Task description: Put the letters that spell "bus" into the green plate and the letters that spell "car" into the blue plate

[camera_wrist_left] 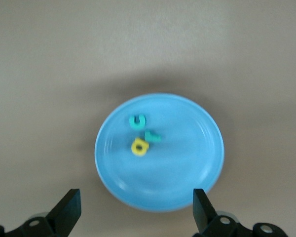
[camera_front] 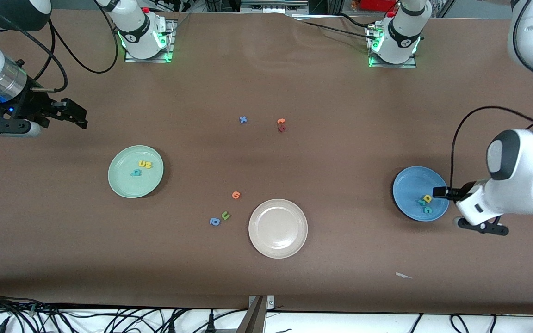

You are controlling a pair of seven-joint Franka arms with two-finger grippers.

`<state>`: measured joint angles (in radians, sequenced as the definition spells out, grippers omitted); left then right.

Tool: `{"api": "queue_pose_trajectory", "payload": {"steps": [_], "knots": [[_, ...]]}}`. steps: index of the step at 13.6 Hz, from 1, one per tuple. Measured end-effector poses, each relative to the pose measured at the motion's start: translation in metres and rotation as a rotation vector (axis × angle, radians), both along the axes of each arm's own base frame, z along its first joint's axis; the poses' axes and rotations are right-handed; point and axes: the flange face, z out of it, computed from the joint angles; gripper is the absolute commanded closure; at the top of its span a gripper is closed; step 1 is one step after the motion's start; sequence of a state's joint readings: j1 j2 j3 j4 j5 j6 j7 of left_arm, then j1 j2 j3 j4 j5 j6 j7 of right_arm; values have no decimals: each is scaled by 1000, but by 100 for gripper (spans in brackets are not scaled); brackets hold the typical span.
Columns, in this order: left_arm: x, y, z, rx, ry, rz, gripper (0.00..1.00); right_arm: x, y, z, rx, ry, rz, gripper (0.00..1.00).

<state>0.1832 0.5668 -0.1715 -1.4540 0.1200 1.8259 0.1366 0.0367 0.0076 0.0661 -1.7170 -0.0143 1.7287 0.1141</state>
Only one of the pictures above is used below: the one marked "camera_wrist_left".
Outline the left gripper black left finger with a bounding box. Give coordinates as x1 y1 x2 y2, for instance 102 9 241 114
0 189 81 237

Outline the yellow foam letter d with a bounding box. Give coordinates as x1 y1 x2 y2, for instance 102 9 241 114
131 137 150 158

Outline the teal foam letter c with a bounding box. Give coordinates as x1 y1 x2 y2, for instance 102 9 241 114
128 114 147 130

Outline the blue plate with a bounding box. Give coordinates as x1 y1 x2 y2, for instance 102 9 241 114
94 93 225 212

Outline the teal foam letter r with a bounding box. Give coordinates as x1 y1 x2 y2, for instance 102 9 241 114
143 130 162 143

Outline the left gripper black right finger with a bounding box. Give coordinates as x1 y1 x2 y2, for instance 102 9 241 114
192 189 288 237

